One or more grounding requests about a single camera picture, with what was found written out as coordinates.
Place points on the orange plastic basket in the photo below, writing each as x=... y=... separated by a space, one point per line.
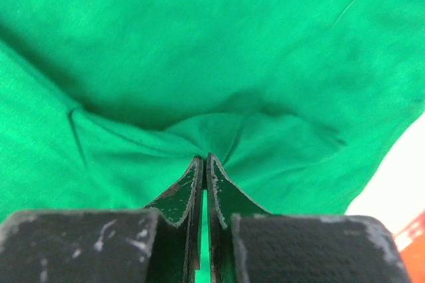
x=410 y=243

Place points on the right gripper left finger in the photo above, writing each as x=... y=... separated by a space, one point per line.
x=177 y=246

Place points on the green t shirt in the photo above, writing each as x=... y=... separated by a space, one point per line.
x=105 y=102

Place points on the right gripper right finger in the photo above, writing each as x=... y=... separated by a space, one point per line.
x=224 y=198

